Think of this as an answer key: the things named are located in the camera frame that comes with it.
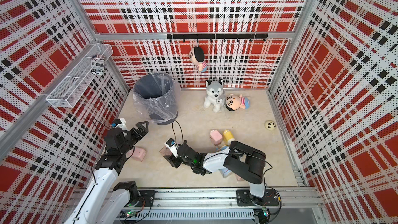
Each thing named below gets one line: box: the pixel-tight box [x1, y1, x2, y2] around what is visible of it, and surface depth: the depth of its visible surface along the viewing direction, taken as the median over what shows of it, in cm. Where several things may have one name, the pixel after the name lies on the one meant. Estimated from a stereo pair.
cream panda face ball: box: [264, 119, 277, 131], surface depth 98 cm
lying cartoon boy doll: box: [225, 93, 251, 112], surface depth 107 cm
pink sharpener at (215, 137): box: [209, 129, 223, 146], surface depth 90 cm
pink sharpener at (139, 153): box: [130, 146, 147, 162], surface depth 84 cm
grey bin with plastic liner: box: [133, 71, 181, 125], surface depth 90 cm
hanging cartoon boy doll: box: [189, 46, 208, 75], surface depth 93 cm
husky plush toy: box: [203, 78, 225, 113], surface depth 100 cm
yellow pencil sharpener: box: [222, 129, 236, 146], surface depth 90 cm
